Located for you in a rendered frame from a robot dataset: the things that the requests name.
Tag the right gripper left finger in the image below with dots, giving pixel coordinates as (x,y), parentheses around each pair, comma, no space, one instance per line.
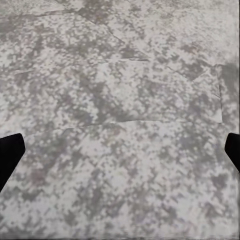
(12,148)

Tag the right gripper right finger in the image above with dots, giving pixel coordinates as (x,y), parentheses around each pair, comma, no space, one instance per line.
(232,148)

